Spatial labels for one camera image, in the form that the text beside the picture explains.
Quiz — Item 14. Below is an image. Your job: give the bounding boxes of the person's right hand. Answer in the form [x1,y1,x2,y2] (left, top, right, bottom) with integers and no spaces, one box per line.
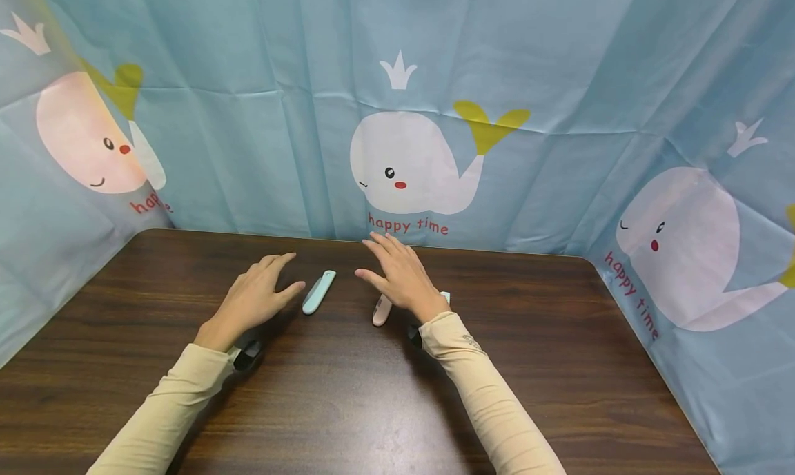
[354,231,452,325]

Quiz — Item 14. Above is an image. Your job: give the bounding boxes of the person's right forearm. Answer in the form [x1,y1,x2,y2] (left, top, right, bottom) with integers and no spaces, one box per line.
[419,311,567,475]

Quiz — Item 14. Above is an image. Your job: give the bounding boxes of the light blue oblong case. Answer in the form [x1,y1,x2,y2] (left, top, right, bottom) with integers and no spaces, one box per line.
[302,270,337,316]

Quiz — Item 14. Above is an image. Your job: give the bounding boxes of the person's left forearm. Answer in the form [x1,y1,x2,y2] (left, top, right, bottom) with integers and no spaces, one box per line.
[86,343,242,475]

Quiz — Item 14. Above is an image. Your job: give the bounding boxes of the person's left hand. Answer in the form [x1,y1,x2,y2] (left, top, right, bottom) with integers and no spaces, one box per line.
[193,252,306,353]

